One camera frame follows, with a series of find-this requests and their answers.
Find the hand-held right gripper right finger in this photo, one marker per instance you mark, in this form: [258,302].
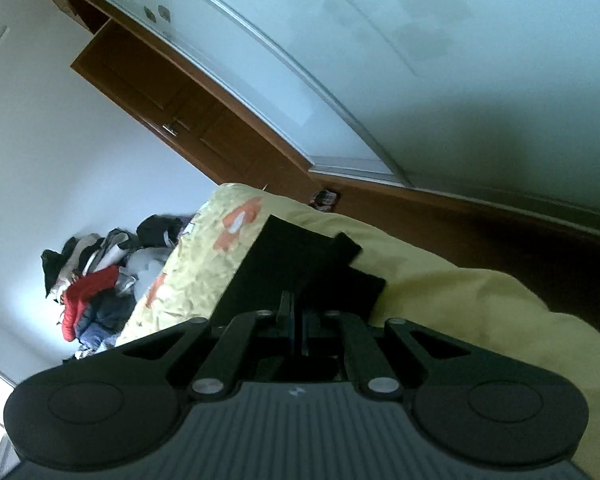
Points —
[304,330]

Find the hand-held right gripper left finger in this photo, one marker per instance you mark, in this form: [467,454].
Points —
[285,310]

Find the black pants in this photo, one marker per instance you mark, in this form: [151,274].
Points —
[280,260]

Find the yellow printed blanket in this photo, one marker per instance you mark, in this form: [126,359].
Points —
[455,300]

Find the pile of clothes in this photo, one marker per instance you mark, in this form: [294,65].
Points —
[90,285]

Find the brown wooden door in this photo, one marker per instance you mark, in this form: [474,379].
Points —
[145,90]

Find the white sliding wardrobe door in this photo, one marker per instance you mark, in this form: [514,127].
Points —
[330,35]

